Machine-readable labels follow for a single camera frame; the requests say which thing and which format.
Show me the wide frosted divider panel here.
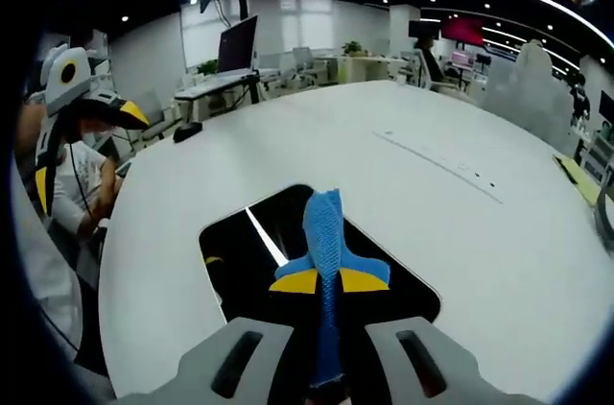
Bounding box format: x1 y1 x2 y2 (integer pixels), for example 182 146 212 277
481 61 578 153

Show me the person's white shirt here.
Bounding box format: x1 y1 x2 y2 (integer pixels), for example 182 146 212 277
9 169 83 349

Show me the black mirror with white frame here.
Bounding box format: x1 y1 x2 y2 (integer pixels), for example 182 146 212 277
198 183 442 330

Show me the grey curved plastic piece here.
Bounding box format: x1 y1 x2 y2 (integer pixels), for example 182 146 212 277
593 182 614 239

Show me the white office chair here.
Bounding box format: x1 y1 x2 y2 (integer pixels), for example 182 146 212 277
415 47 470 95

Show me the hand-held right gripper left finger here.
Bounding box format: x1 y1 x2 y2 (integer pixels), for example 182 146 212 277
117 269 320 405

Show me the dark desk monitor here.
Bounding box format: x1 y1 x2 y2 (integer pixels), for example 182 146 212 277
216 14 261 76

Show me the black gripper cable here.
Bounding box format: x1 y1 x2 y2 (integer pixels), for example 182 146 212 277
66 139 93 215

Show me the small black device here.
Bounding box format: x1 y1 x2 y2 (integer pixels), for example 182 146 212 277
172 121 204 144

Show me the black monitor on tripod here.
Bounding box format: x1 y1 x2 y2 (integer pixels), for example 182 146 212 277
408 20 440 40

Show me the white standing desk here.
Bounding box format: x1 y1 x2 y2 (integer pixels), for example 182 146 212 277
173 69 263 124

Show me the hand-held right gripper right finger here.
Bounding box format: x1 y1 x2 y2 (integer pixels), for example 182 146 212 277
339 268 529 405

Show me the blue cleaning cloth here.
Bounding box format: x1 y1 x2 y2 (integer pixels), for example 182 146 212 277
273 188 392 388

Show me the red wall screen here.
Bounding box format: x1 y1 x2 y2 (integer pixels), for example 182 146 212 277
440 14 485 47

